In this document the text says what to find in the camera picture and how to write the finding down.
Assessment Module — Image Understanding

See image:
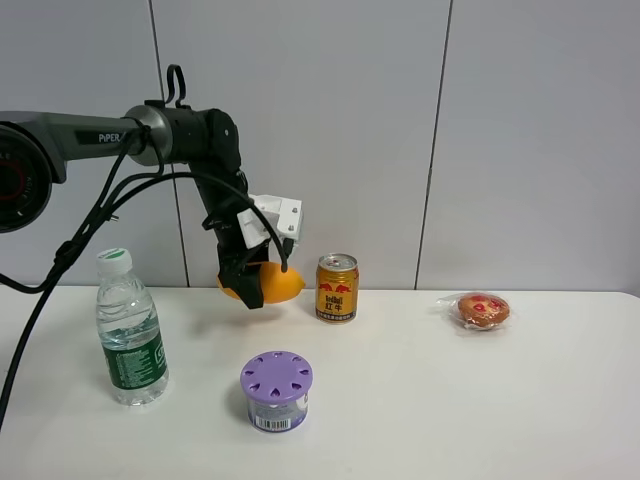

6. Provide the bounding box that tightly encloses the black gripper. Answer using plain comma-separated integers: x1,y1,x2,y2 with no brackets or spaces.
202,192,270,309

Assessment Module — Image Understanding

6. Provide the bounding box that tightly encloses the yellow mango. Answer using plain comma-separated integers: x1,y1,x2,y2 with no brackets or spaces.
216,261,305,305

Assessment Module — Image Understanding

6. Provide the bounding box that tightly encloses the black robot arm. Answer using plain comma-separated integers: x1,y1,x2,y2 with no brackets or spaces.
1,101,281,309

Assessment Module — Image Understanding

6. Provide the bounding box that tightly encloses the gold red bull can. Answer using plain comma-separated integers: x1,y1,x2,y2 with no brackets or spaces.
315,253,359,324

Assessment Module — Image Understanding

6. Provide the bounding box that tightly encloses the purple air freshener jar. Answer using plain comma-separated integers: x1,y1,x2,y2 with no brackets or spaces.
240,350,313,433

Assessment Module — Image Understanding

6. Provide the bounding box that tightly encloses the clear water bottle green label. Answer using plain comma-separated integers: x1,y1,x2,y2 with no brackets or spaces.
96,248,169,406

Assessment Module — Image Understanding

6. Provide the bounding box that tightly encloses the wrapped fruit pastry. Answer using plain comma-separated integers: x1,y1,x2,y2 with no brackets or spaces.
436,291,512,332

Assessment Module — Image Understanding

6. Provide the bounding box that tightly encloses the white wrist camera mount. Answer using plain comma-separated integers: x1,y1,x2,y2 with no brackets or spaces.
237,195,303,257

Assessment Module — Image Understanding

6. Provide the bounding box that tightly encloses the black cable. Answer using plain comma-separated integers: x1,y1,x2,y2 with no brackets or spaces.
0,64,295,431

